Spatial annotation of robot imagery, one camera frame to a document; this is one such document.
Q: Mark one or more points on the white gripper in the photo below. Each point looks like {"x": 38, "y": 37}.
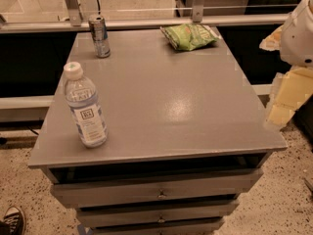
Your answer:
{"x": 298, "y": 41}

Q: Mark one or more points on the silver blue Red Bull can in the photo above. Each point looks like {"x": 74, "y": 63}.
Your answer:
{"x": 99, "y": 35}

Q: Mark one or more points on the green chip bag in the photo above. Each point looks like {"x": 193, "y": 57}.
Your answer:
{"x": 189, "y": 36}

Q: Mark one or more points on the grey drawer cabinet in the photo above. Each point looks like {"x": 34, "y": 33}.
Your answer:
{"x": 186, "y": 138}

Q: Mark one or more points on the clear plastic water bottle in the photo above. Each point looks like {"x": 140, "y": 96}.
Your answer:
{"x": 82, "y": 98}

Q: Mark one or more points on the black white sneaker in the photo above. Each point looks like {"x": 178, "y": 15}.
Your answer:
{"x": 13, "y": 222}

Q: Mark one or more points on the metal railing frame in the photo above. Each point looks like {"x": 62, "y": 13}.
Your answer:
{"x": 23, "y": 16}

